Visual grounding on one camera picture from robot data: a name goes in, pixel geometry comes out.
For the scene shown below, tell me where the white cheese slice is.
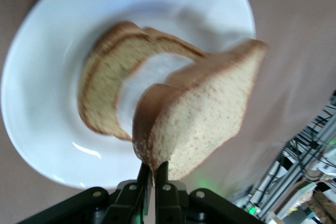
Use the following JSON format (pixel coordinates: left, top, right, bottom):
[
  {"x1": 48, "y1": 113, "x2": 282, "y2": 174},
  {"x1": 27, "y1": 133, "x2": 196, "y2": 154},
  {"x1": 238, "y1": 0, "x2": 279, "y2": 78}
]
[{"x1": 114, "y1": 52, "x2": 195, "y2": 137}]

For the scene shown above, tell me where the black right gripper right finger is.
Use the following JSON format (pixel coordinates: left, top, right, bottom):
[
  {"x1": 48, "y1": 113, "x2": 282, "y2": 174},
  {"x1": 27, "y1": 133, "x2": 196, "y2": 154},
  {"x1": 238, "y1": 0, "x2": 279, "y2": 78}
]
[{"x1": 154, "y1": 161, "x2": 263, "y2": 224}]

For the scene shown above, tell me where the light seeded bread slice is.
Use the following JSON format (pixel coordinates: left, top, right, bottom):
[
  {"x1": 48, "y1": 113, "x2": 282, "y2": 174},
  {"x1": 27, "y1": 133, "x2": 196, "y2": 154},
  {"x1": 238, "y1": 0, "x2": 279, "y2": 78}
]
[{"x1": 132, "y1": 38, "x2": 268, "y2": 182}]

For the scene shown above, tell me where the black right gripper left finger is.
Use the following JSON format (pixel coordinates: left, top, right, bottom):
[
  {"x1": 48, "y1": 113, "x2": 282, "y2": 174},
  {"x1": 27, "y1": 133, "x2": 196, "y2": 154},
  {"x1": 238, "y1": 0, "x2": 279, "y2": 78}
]
[{"x1": 18, "y1": 161, "x2": 153, "y2": 224}]

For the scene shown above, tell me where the aluminium background frame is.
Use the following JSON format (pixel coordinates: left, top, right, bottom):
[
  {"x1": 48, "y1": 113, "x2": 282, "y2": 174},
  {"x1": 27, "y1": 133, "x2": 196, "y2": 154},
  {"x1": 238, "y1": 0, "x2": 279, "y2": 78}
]
[{"x1": 246, "y1": 103, "x2": 336, "y2": 222}]

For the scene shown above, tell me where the white round plate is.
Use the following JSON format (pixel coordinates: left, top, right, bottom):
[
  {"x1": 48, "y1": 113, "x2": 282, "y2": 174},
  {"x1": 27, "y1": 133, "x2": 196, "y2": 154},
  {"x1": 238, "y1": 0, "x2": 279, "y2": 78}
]
[{"x1": 0, "y1": 0, "x2": 257, "y2": 190}]

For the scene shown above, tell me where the brown toasted bread slice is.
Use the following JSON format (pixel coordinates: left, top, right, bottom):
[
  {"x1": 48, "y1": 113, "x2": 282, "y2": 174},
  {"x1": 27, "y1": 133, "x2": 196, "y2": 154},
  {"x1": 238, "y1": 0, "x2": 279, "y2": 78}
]
[{"x1": 78, "y1": 21, "x2": 208, "y2": 142}]

